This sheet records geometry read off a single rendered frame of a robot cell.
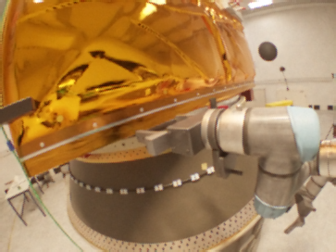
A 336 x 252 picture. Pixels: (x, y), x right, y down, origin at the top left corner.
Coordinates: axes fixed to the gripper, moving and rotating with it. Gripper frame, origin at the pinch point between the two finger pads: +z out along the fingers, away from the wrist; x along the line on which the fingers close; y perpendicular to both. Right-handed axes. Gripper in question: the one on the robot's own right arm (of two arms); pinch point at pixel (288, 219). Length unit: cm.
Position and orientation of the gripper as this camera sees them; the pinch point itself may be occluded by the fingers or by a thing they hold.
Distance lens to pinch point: 73.5
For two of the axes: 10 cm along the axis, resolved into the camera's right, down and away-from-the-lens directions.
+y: 8.0, 3.5, -4.9
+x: 5.7, -1.8, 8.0
